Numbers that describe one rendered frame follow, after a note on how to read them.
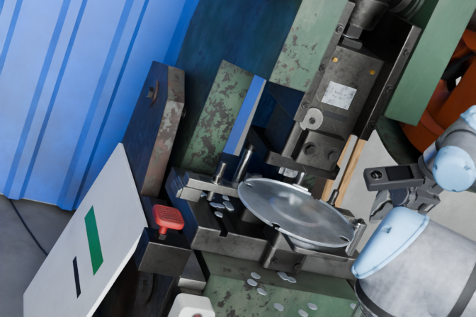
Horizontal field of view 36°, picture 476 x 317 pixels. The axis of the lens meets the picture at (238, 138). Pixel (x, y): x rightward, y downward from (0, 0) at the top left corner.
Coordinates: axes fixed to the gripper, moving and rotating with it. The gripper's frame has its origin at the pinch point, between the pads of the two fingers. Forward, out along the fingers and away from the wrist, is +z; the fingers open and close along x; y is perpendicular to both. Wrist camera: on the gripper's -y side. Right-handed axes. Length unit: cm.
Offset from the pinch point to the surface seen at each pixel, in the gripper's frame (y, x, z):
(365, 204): 105, 101, 107
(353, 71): -8.5, 27.1, -16.3
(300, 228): -12.0, 1.1, 9.6
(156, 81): -34, 59, 31
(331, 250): -7.4, -5.5, 6.8
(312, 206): -2.5, 13.3, 15.3
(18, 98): -57, 108, 100
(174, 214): -41.7, -0.4, 11.2
